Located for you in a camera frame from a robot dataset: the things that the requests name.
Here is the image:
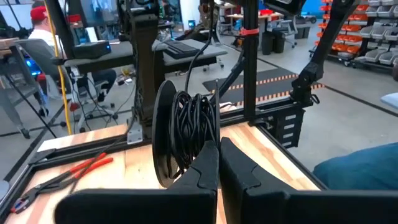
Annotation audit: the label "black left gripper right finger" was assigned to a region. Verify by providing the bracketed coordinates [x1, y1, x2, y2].
[219, 136, 398, 224]

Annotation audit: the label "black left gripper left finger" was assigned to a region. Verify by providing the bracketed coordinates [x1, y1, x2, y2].
[54, 139, 220, 224]

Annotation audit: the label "thin black cord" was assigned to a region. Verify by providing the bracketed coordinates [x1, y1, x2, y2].
[169, 0, 218, 180]

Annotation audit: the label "black cord spool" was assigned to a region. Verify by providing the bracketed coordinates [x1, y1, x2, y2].
[151, 80, 221, 189]

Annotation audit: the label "person's leg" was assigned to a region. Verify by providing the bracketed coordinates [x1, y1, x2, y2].
[312, 142, 398, 191]

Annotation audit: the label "orange striped floor mat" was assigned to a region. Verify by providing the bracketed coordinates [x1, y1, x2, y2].
[201, 67, 326, 108]

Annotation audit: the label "black keyboard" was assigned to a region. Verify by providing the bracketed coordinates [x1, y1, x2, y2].
[163, 40, 205, 60]

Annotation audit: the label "black computer desk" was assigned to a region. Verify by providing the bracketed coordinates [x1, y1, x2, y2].
[63, 39, 228, 75]

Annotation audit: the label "black waste bin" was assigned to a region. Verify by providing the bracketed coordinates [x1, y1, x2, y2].
[261, 30, 275, 56]
[273, 30, 286, 54]

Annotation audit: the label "white chair armrest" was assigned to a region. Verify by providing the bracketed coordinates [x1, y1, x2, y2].
[379, 92, 398, 110]

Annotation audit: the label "black box blue light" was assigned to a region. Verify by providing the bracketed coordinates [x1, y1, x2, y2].
[73, 40, 112, 60]

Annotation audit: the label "computer monitor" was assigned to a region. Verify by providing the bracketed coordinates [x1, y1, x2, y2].
[79, 0, 119, 27]

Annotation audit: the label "red white bin rack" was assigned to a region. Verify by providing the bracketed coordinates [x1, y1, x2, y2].
[309, 0, 398, 74]

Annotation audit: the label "grey office chair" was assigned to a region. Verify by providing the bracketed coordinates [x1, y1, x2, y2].
[14, 39, 119, 133]

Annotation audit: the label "person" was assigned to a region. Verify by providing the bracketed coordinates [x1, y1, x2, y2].
[27, 1, 118, 103]

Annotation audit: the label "red-handled pliers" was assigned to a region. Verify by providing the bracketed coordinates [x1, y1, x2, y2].
[11, 151, 114, 215]

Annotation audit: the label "black aluminium table frame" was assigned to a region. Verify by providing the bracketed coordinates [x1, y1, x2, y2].
[0, 0, 327, 218]

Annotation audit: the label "yellow floor cable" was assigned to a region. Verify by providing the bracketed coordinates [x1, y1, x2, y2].
[43, 0, 73, 136]

